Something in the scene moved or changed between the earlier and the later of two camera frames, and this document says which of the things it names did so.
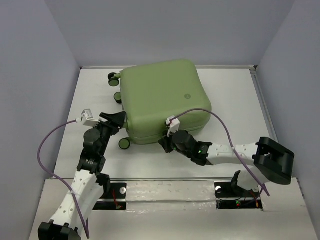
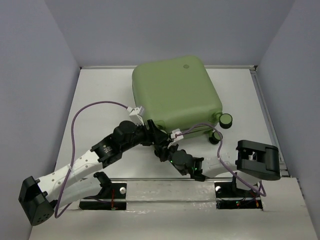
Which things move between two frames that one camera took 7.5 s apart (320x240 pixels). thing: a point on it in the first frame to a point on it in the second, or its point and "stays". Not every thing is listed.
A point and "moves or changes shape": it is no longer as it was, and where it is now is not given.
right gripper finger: x=166 y=142 to x=163 y=153
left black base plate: x=115 y=190 stays
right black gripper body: x=184 y=152 to x=171 y=152
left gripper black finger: x=116 y=120 to x=160 y=136
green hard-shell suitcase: x=151 y=93 moves or changes shape
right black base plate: x=225 y=190 stays
